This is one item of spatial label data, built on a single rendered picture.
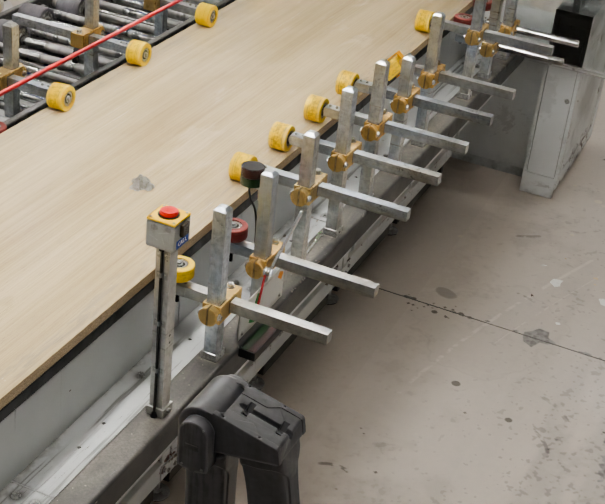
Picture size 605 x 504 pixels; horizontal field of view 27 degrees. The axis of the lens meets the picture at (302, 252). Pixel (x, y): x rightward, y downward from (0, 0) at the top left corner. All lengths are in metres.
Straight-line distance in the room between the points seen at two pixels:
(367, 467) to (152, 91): 1.37
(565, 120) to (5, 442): 3.41
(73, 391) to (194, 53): 1.72
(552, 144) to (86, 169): 2.66
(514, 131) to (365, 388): 1.92
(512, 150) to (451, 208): 0.50
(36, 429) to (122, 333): 0.36
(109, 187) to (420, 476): 1.33
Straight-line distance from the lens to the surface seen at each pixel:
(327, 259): 3.62
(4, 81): 3.96
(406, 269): 4.99
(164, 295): 2.74
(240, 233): 3.26
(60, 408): 2.97
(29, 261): 3.11
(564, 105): 5.57
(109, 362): 3.10
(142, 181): 3.46
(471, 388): 4.38
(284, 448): 1.44
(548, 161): 5.68
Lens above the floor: 2.50
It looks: 30 degrees down
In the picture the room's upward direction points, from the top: 6 degrees clockwise
